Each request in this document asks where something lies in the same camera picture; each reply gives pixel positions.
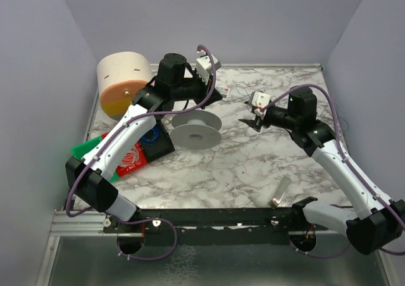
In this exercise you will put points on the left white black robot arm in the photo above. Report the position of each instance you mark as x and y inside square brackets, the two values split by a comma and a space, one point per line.
[88, 178]

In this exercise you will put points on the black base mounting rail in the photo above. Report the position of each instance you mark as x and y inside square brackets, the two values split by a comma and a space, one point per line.
[211, 227]

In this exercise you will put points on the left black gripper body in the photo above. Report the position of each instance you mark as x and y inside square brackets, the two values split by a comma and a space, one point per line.
[207, 88]

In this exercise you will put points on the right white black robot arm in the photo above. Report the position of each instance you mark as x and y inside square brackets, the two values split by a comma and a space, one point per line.
[376, 219]

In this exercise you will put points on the black plastic bin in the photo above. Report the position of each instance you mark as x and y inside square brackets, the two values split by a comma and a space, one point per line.
[156, 143]

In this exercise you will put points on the grey plastic cable spool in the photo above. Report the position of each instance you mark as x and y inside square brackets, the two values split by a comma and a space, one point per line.
[196, 130]

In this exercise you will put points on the beige layered cylinder model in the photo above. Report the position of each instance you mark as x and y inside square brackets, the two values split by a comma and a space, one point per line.
[120, 76]

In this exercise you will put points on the red plastic bin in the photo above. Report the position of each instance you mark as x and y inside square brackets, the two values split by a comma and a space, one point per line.
[132, 161]

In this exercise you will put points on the grey metal clip tool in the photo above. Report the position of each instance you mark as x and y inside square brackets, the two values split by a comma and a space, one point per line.
[279, 192]

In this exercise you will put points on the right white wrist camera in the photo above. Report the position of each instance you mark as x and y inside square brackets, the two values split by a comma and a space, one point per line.
[257, 101]

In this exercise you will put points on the green plastic bin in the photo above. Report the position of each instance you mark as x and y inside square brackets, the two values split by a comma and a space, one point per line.
[80, 150]

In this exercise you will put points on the packaged protractor ruler set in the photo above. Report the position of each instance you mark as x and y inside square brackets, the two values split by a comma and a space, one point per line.
[224, 90]

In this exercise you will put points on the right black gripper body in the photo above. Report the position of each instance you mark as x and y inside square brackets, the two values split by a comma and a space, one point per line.
[260, 120]

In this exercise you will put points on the aluminium extrusion frame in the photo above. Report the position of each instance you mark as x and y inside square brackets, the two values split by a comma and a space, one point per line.
[89, 224]

